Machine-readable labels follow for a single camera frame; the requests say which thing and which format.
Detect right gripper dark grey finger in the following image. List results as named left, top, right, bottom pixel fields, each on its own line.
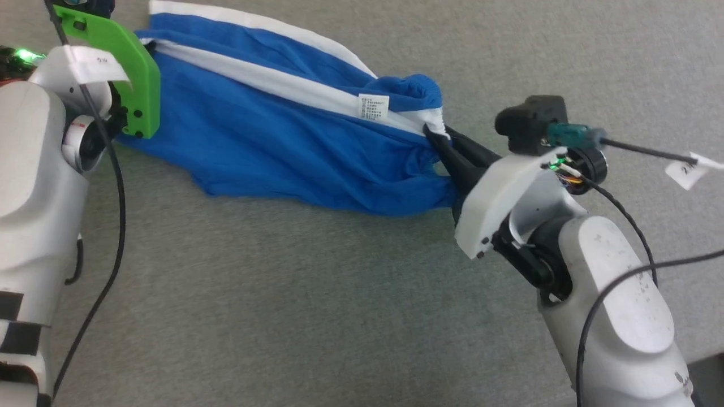
left=423, top=124, right=503, bottom=168
left=439, top=145, right=487, bottom=196

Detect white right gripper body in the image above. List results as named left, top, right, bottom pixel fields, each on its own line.
left=452, top=147, right=568, bottom=260

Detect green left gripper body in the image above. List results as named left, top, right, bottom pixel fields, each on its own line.
left=53, top=5, right=162, bottom=140

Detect blue and white shorts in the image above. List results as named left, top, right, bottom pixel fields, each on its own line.
left=116, top=0, right=462, bottom=217

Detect white paper cable tag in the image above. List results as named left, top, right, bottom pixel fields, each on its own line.
left=664, top=151, right=724, bottom=190
left=63, top=45, right=134, bottom=90

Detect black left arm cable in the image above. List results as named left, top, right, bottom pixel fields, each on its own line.
left=44, top=0, right=127, bottom=400

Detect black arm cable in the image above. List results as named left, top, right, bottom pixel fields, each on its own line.
left=575, top=251, right=724, bottom=407
left=577, top=174, right=658, bottom=286
left=44, top=0, right=127, bottom=400

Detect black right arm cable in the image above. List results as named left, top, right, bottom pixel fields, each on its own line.
left=577, top=174, right=658, bottom=286
left=575, top=251, right=724, bottom=407

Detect black camera cable green plug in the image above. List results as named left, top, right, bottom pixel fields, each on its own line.
left=546, top=123, right=697, bottom=163

